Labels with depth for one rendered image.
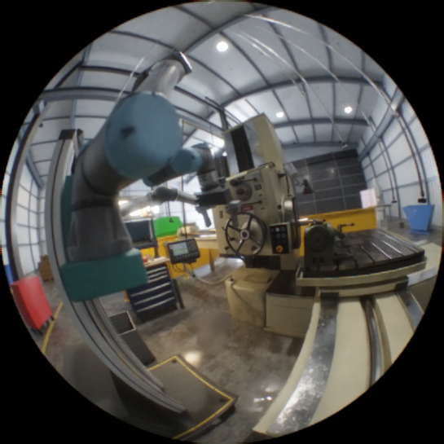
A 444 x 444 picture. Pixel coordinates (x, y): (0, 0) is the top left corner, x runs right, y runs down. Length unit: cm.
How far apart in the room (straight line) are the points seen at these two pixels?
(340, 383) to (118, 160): 95
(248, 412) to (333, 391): 80
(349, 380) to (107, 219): 100
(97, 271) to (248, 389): 144
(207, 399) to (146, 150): 123
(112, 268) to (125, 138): 18
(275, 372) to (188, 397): 80
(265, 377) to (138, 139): 161
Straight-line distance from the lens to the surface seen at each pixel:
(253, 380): 153
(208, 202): 50
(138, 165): 17
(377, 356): 97
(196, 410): 117
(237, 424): 144
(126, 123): 16
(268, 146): 206
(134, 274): 24
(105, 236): 24
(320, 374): 79
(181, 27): 708
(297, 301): 147
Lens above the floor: 144
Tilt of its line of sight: 1 degrees down
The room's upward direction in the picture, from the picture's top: 9 degrees counter-clockwise
